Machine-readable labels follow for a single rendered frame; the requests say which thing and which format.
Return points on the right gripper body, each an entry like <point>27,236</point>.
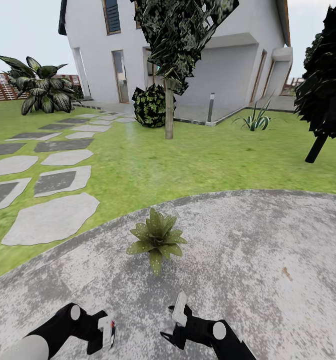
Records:
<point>181,334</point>

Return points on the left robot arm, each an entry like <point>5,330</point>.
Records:
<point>47,337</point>

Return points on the fixed window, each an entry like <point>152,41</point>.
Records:
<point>121,76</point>

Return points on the tree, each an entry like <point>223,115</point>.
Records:
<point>310,50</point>
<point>176,33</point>
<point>316,96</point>

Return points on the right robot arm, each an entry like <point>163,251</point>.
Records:
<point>214,334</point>

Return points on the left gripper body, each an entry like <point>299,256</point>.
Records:
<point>94,336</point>

